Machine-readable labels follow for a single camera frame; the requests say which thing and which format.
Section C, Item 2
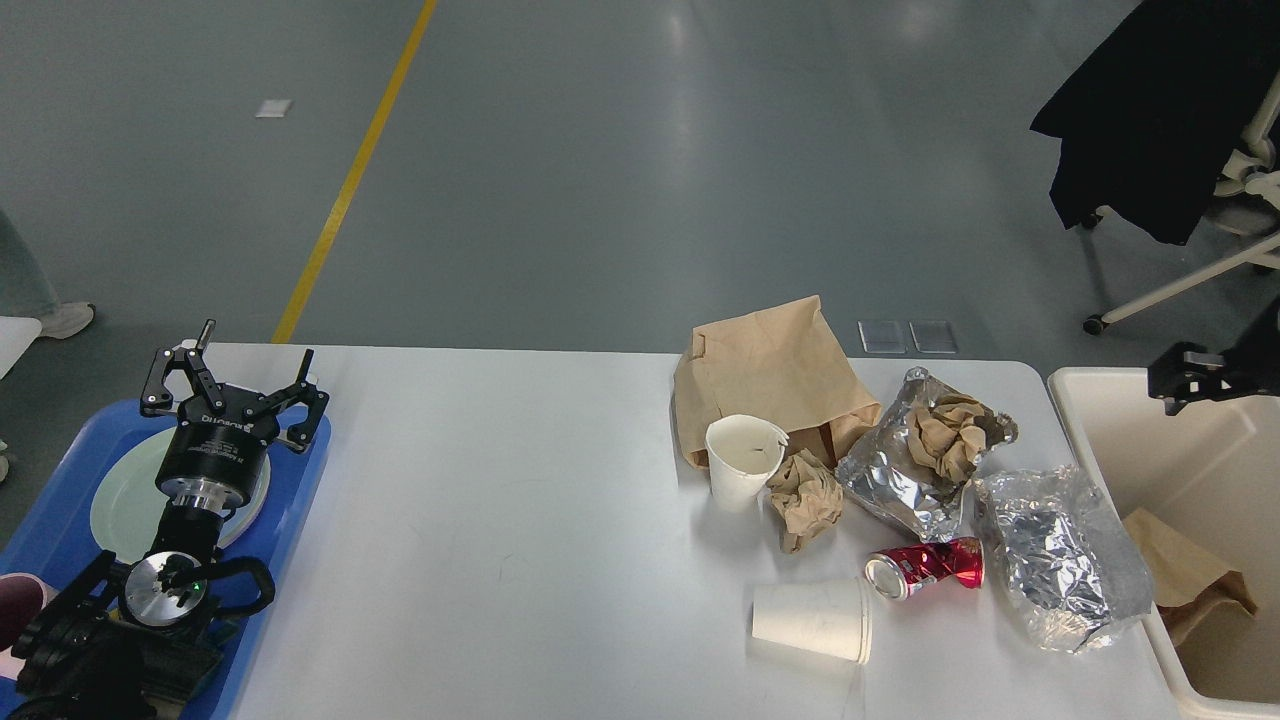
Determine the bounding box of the upright white paper cup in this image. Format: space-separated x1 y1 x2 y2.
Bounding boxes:
705 414 788 512

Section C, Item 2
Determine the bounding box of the white office chair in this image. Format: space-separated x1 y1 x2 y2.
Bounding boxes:
1082 78 1279 336

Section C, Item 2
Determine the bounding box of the beige plastic bin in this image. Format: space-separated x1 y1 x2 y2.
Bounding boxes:
1048 368 1279 719

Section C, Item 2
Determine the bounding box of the mint green plate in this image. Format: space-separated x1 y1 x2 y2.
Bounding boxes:
90 429 271 562

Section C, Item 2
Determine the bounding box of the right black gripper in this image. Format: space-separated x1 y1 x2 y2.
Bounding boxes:
1147 297 1279 416

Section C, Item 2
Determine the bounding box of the crumpled large brown paper bag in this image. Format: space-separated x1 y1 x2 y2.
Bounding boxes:
673 296 881 469

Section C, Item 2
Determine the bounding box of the silver foil bag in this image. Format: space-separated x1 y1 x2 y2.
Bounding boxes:
836 366 1018 542

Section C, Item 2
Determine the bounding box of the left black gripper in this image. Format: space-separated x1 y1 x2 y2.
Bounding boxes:
140 319 330 512

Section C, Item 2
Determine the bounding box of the lying white paper cup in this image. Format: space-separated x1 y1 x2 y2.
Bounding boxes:
751 578 873 665

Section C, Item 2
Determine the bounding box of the person's white shoe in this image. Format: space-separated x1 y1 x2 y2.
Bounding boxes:
37 302 96 340

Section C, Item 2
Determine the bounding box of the person's grey trouser leg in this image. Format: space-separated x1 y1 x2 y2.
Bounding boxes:
1 211 60 318

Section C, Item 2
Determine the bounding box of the floor outlet plate right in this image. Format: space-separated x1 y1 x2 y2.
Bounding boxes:
908 320 959 355

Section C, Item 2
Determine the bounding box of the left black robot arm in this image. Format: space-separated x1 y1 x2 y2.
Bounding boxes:
9 320 330 719

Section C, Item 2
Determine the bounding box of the floor outlet plate left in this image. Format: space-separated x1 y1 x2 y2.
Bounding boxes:
858 320 908 355

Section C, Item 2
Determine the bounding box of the crushed red soda can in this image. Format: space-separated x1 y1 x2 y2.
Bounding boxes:
863 536 984 601

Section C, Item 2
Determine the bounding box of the brown paper in foil bag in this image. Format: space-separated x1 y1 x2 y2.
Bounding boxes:
906 393 1005 492

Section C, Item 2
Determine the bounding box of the crumpled brown paper ball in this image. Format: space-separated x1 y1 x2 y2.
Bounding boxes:
765 448 844 553

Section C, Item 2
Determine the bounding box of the blue plastic tray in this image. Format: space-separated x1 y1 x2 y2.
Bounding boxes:
1 400 332 719

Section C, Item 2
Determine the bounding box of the floor outlet plate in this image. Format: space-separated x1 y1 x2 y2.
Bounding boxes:
908 320 959 355
858 320 908 355

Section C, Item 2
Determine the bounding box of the pink ribbed mug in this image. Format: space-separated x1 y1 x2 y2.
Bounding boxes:
1 571 60 680

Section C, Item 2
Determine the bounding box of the black jacket on chair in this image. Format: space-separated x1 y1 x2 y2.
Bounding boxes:
1030 1 1279 245

